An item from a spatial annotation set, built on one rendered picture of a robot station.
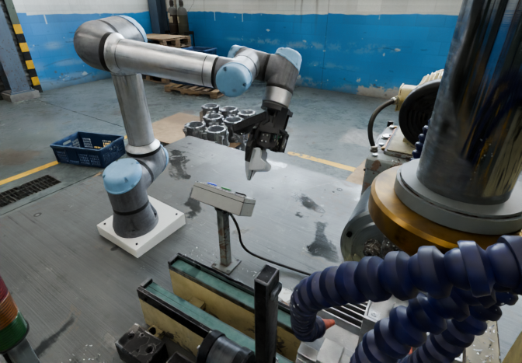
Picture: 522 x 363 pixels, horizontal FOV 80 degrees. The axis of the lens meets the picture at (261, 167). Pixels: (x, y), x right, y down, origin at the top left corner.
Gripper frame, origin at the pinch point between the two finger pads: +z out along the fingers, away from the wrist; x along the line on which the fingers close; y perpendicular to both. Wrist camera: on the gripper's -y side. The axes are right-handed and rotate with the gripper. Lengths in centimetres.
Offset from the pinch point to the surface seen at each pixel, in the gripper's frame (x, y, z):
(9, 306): -44, -11, 30
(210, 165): 55, -53, 2
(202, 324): -16.7, 8.6, 32.6
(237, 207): -3.8, 1.7, 8.6
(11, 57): 187, -605, -70
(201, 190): -3.8, -10.7, 7.6
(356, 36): 453, -113, -276
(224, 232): 3.8, -4.1, 18.0
